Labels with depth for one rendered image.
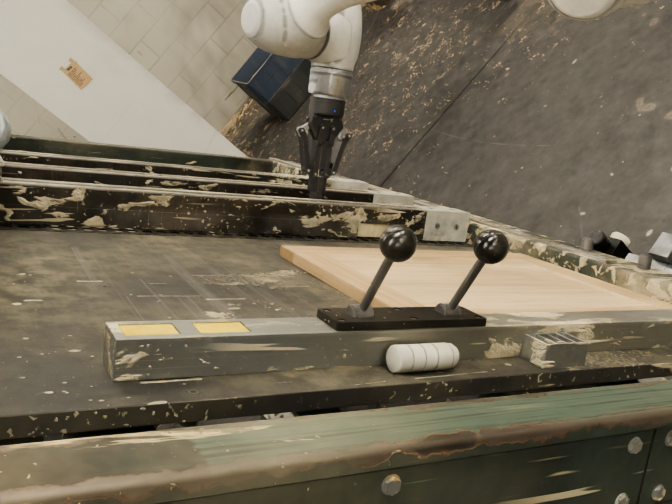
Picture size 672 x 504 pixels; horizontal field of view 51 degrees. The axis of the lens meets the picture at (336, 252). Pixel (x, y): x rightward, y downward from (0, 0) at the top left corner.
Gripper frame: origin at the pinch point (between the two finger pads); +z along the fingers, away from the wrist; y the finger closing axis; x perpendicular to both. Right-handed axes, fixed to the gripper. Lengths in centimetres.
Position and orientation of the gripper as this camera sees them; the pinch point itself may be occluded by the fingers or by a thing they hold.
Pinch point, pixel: (315, 191)
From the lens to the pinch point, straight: 154.0
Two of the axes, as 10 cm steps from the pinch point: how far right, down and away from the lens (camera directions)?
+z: -1.3, 9.7, 1.9
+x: 4.7, 2.3, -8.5
